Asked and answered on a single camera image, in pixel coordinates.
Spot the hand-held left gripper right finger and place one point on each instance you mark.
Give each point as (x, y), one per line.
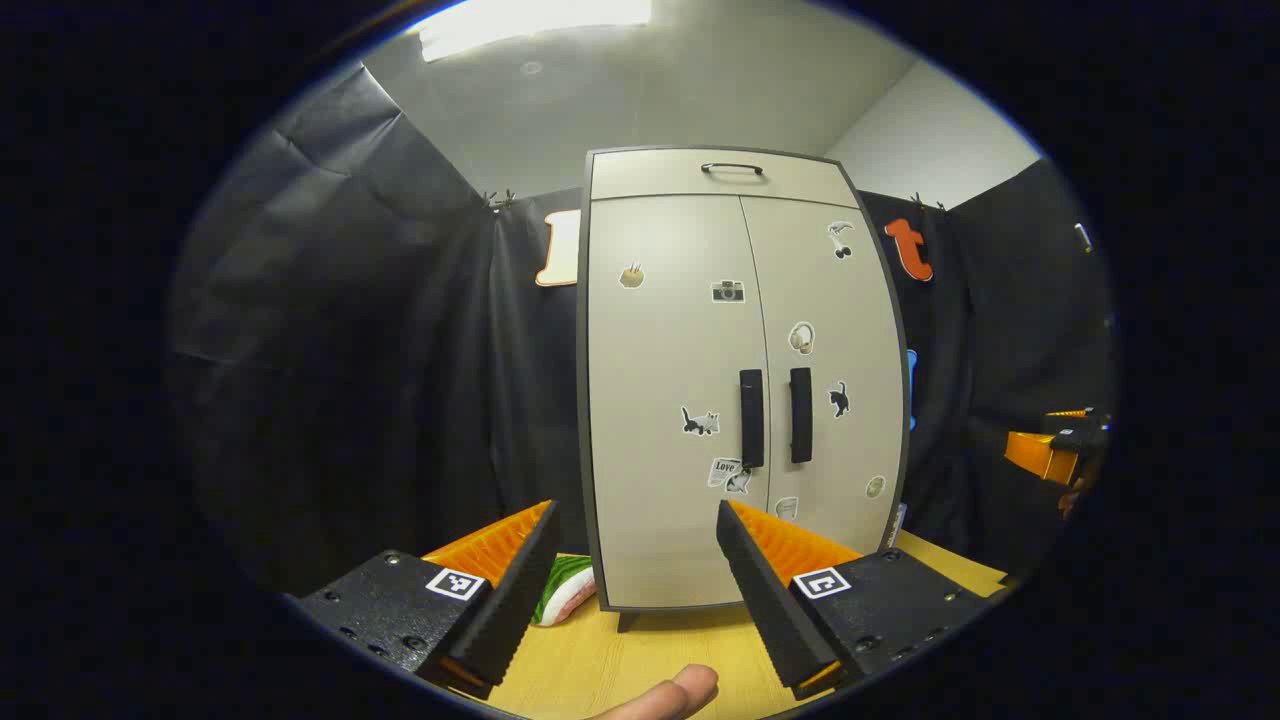
(770, 600)

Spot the ceiling light panel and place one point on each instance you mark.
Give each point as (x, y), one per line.
(530, 20)

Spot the cabinet door with headphones sticker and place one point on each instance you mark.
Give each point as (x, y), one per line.
(860, 300)

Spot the green pink white plush item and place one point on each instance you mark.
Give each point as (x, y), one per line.
(560, 595)

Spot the black backdrop cloth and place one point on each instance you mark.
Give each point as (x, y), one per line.
(350, 350)

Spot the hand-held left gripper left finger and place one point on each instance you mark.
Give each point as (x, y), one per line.
(515, 600)

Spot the grey double-door shoe cabinet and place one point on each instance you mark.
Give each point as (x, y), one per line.
(627, 619)

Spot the cabinet door with camera sticker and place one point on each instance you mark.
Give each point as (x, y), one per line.
(650, 350)

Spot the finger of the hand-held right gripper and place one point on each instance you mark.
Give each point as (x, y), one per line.
(1068, 412)
(1040, 457)

